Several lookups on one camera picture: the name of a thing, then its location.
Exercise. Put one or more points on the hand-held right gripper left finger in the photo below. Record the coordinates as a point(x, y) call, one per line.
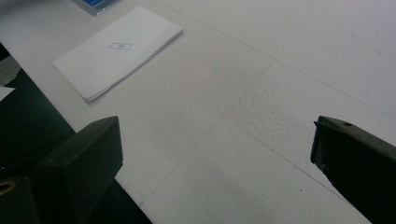
point(84, 168)

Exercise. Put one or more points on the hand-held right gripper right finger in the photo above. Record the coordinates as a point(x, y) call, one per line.
point(358, 174)

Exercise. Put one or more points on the white paper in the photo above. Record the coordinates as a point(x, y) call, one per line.
point(116, 51)

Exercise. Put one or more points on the blue ink pad box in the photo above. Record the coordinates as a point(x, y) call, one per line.
point(95, 4)

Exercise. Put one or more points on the white table cover sheet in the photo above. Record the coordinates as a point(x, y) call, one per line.
point(249, 93)

